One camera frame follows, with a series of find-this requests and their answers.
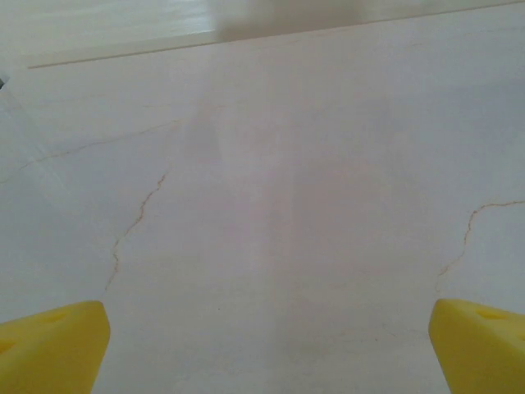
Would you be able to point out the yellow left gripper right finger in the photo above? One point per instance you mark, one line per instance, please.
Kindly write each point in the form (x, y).
(480, 353)

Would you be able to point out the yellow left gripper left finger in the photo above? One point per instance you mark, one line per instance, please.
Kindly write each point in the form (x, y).
(49, 353)

